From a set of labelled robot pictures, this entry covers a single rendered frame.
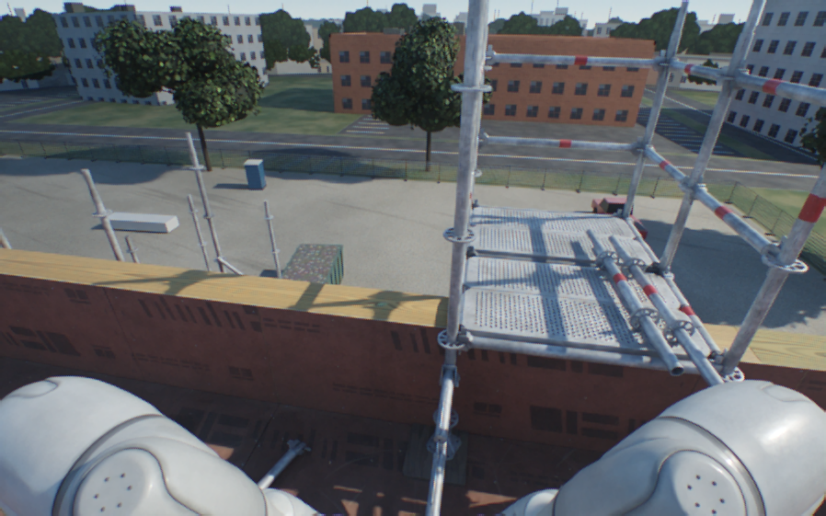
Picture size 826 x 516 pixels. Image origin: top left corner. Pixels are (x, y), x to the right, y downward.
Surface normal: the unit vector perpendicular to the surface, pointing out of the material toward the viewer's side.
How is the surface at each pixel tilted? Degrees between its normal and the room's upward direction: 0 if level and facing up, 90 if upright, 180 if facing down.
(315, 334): 90
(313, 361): 90
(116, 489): 23
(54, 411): 2
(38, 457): 34
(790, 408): 10
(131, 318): 90
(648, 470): 52
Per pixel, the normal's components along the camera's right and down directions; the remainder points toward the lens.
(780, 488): 0.17, -0.18
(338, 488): 0.01, -0.87
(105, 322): -0.17, 0.49
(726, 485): -0.07, -0.60
